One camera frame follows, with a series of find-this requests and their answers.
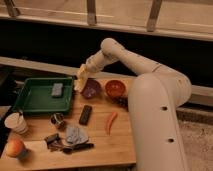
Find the yellow banana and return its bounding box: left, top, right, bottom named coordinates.
left=74, top=77, right=88, bottom=92

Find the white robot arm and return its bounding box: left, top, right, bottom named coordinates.
left=75, top=38, right=192, bottom=171

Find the purple bowl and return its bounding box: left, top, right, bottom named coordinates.
left=81, top=79, right=101, bottom=99

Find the orange bowl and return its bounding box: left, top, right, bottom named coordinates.
left=105, top=80, right=126, bottom=98

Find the grey sponge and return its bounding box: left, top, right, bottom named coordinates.
left=51, top=83, right=63, bottom=97

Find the black rectangular block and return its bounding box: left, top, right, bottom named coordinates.
left=79, top=105, right=92, bottom=125

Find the brown pine cone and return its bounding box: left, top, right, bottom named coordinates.
left=114, top=97, right=128, bottom=108

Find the green plastic tray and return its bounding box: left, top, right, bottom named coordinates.
left=12, top=78, right=74, bottom=115

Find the orange carrot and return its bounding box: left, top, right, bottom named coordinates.
left=106, top=112, right=118, bottom=135

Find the dark round can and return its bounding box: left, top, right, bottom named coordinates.
left=50, top=113, right=65, bottom=129

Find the grey crumpled cloth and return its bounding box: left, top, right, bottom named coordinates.
left=65, top=125, right=89, bottom=144

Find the small black clip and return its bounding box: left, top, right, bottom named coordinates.
left=45, top=133, right=60, bottom=144

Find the white paper cup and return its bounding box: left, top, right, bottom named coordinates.
left=4, top=112, right=28, bottom=134

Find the red yellow apple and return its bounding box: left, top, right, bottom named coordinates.
left=5, top=139, right=26, bottom=158

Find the black handled tool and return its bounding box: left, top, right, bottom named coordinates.
left=62, top=143, right=94, bottom=154

